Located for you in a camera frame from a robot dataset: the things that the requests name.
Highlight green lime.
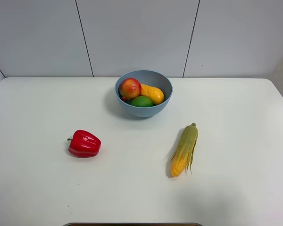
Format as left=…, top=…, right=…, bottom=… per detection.
left=131, top=96, right=153, bottom=107

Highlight yellow orange mango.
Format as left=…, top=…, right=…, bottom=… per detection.
left=141, top=84, right=165, bottom=105

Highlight red yellow pomegranate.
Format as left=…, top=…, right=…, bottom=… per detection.
left=119, top=78, right=142, bottom=101

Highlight blue plastic bowl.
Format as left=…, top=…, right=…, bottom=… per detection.
left=114, top=70, right=173, bottom=118

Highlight corn cob with husk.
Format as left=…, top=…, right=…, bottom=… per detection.
left=170, top=122, right=199, bottom=177

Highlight red bell pepper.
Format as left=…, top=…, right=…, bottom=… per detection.
left=67, top=130, right=101, bottom=158

